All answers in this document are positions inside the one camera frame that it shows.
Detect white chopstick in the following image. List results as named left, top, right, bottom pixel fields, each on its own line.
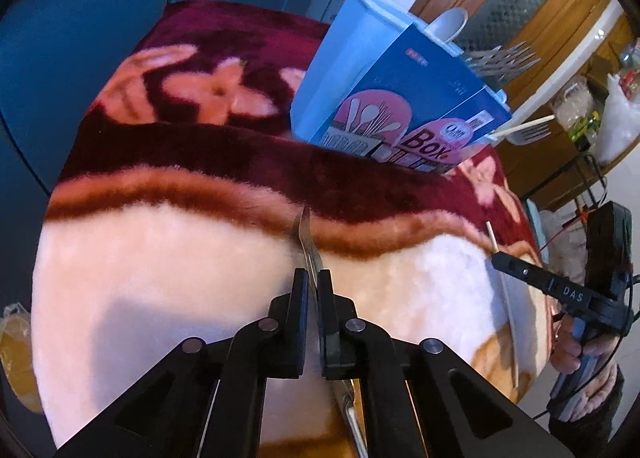
left=485, top=221, right=520, bottom=390

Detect white chopstick sticking out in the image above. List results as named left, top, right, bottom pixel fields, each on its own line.
left=486, top=115, right=554, bottom=145

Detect white spoon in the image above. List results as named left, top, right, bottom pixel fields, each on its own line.
left=426, top=8, right=469, bottom=44

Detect right hand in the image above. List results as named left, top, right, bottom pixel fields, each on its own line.
left=548, top=314, right=620, bottom=422

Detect wooden shelf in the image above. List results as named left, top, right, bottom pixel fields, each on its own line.
left=497, top=14, right=636, bottom=197

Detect white plastic bag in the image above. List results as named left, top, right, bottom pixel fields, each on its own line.
left=594, top=75, right=639, bottom=166

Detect red floral blanket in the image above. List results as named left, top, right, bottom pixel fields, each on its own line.
left=32, top=0, right=552, bottom=445

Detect steel forks in holder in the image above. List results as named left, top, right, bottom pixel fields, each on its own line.
left=460, top=41, right=540, bottom=81

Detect light blue utensil holder box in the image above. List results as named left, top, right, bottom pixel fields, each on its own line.
left=290, top=0, right=511, bottom=173

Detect wooden door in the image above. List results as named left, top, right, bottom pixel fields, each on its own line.
left=409, top=0, right=614, bottom=112

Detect black wire rack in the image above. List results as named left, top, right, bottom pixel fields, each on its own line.
left=519, top=151, right=609, bottom=219

